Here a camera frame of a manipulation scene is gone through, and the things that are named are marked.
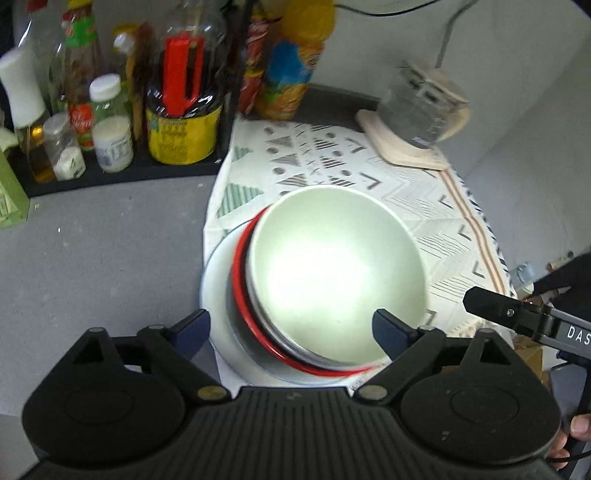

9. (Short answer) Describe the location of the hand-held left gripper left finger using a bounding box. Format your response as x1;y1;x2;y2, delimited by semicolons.
69;308;232;403

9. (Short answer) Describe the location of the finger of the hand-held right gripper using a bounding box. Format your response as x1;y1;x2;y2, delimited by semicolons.
462;286;556;345

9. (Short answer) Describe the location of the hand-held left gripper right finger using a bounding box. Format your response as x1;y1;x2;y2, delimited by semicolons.
353;308;514;403

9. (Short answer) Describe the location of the white plate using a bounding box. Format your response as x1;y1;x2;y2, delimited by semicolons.
199;220;372;387

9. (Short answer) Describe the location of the red rimmed bowl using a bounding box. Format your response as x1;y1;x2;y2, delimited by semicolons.
230;205;385;377

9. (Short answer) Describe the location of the white bowl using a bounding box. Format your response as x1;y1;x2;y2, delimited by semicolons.
245;186;428;366

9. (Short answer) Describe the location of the person's right hand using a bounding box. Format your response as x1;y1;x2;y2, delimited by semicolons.
549;412;591;470

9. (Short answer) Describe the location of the cardboard box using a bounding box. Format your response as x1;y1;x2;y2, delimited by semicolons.
512;335;555;385

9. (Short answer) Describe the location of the patterned table cloth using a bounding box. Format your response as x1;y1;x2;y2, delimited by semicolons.
203;117;519;385

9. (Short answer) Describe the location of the white capped plastic jar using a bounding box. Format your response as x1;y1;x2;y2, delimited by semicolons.
89;74;136;174

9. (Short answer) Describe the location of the small glass spice jar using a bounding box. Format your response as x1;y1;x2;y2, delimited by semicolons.
42;113;88;182

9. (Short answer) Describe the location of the green box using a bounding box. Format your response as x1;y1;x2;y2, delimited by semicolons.
0;147;31;232

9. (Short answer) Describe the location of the black metal rack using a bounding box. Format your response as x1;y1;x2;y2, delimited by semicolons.
0;0;256;198

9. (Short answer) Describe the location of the red snack packet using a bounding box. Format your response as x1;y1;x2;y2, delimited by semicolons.
240;13;279;117

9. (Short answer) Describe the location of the orange juice bottle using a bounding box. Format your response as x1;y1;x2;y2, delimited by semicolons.
254;0;336;122

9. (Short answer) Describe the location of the oil bottle with white cap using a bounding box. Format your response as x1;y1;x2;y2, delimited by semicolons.
0;46;57;184

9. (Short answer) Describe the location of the red label sauce bottle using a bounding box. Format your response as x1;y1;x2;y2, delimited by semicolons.
62;0;106;153

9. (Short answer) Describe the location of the clear glass bottle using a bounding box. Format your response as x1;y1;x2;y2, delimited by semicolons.
17;0;66;112

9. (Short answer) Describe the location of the soy sauce bottle red handle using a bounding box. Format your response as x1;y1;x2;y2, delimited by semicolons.
145;0;228;166

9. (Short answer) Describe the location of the black cable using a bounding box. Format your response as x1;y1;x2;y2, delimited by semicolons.
335;0;445;20

